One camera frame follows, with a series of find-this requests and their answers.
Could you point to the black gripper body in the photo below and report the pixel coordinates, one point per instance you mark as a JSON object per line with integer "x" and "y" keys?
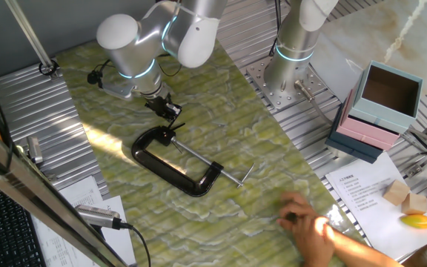
{"x": 158, "y": 104}

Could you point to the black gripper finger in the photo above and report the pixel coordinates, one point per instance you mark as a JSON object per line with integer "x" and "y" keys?
{"x": 169, "y": 116}
{"x": 173, "y": 109}

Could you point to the person right forearm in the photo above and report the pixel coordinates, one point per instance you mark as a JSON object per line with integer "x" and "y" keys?
{"x": 361, "y": 252}

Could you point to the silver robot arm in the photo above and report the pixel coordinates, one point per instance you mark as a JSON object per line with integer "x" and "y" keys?
{"x": 128, "y": 55}

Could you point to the person right hand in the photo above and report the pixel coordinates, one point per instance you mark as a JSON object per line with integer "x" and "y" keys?
{"x": 311, "y": 237}

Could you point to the green marble pattern mat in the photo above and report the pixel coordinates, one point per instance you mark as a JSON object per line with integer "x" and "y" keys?
{"x": 217, "y": 111}

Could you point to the black C-clamp with steel screw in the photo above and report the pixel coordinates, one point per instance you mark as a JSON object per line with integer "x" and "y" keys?
{"x": 169, "y": 174}

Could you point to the small silver device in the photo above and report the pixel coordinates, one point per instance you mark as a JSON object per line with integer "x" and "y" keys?
{"x": 35, "y": 150}

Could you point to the aluminium pole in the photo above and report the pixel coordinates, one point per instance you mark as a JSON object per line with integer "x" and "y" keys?
{"x": 28, "y": 31}

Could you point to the printed table paper sheet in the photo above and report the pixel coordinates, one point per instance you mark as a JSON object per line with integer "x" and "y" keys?
{"x": 61, "y": 248}

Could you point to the black keyboard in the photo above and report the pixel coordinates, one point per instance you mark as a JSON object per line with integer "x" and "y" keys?
{"x": 9, "y": 237}

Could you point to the light blue open box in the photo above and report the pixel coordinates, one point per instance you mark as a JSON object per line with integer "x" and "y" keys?
{"x": 380, "y": 115}

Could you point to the beige marble pattern sheet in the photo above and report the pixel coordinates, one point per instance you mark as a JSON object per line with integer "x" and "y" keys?
{"x": 365, "y": 29}

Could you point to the white instruction paper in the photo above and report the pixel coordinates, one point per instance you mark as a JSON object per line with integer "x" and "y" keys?
{"x": 369, "y": 222}

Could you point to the wooden block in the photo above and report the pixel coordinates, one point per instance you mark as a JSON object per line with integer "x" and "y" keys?
{"x": 396, "y": 193}
{"x": 414, "y": 204}

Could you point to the grey metal brace bar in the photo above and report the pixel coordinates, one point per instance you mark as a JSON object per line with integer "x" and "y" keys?
{"x": 413, "y": 139}

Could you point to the yellow toy mango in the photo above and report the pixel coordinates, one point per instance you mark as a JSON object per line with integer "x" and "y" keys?
{"x": 416, "y": 221}

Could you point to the silver wrist camera with plug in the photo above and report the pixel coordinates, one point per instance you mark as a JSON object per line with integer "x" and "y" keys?
{"x": 117, "y": 91}

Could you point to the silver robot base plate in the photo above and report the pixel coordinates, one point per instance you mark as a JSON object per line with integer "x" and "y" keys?
{"x": 280, "y": 100}

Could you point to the silver ribbed camera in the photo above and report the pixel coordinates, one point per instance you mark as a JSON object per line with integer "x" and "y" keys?
{"x": 95, "y": 217}

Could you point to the metal frame beam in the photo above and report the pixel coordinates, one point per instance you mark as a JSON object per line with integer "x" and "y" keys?
{"x": 32, "y": 189}

